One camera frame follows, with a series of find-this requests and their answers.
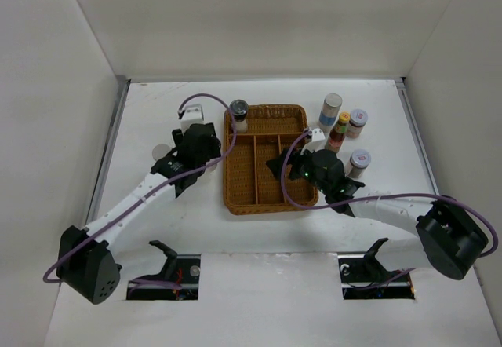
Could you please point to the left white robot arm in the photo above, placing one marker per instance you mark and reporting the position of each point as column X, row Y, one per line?
column 85, row 257

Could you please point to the silver-lid salt shaker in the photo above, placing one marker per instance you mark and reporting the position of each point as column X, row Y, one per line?
column 160, row 151
column 329, row 111

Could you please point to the left silver-lid salt shaker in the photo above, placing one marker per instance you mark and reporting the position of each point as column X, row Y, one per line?
column 160, row 151

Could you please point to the near red-label spice jar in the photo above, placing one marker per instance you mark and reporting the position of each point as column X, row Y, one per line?
column 358, row 163

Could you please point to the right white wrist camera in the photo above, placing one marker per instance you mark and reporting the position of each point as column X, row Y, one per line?
column 315, row 140

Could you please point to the clear-lid white spice jar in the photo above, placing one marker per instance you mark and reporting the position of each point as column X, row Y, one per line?
column 239, row 110

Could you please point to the right silver-lid salt shaker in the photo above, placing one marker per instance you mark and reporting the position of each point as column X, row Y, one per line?
column 329, row 111

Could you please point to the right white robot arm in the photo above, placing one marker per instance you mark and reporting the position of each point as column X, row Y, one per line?
column 442, row 235

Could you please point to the far red-label spice jar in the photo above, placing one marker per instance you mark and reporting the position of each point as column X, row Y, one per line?
column 357, row 121

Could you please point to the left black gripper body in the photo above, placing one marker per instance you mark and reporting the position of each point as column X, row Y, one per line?
column 212, row 155

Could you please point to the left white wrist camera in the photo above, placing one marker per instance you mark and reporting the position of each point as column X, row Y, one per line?
column 189, row 115

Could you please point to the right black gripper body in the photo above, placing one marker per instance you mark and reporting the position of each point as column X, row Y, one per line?
column 303, row 167

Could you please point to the yellow-cap red sauce bottle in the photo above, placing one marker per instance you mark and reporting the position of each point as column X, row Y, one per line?
column 338, row 133

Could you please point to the red-label spice jar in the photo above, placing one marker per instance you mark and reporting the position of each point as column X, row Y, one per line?
column 357, row 121
column 358, row 163

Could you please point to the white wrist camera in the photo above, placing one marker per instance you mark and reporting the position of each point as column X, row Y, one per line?
column 189, row 115
column 315, row 140

